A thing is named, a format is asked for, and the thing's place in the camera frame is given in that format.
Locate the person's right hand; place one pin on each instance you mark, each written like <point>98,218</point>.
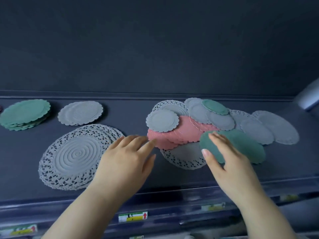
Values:
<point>236,179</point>

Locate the person's left hand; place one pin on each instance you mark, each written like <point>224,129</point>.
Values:
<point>122,169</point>

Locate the green coaster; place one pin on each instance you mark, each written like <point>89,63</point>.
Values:
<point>249,146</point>

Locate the mixed pile of coasters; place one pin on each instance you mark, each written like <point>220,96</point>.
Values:
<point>279,126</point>

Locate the stack of green coasters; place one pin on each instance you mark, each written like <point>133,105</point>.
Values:
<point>25,111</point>

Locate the person's left forearm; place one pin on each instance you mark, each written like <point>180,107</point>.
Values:
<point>84,216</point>

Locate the green yellow shelf label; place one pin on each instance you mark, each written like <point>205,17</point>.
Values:
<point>18,230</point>
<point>132,216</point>
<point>213,206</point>
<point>289,197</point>

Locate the dark blue shelf board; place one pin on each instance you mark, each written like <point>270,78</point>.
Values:
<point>25,151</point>

